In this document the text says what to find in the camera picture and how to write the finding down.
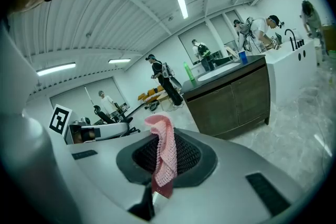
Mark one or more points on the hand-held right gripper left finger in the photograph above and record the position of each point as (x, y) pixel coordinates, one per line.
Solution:
(105, 170)

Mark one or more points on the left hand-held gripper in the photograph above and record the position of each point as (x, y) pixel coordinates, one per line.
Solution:
(61, 119)

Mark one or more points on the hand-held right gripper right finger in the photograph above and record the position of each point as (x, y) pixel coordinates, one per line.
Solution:
(236, 173)

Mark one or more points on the pink knitted cloth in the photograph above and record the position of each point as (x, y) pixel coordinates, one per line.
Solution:
(165, 154)

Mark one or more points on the brown cabinet door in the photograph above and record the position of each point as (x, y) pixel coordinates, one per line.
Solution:
(212, 110)
(250, 94)

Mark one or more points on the black vanity with white sink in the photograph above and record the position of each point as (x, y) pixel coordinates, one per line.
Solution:
(187, 86)

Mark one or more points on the black office chair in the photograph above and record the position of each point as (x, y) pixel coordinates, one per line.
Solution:
(105, 116)

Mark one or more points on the yellow box pile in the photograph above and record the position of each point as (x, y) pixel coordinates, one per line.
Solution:
(152, 92)

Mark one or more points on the ceiling light tube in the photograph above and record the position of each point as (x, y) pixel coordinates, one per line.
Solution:
(119, 61)
(182, 6)
(56, 69)

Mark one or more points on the green plastic bottle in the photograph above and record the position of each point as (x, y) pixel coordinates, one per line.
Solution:
(189, 72)

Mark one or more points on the white sink basin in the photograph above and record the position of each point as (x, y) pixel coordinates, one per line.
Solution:
(218, 73)

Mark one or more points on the white bathtub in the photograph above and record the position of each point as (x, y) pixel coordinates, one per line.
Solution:
(288, 78)

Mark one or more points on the blue plastic cup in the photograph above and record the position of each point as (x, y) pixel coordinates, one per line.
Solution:
(243, 57)

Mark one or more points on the black bathtub faucet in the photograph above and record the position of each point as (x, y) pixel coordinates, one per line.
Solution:
(292, 43)

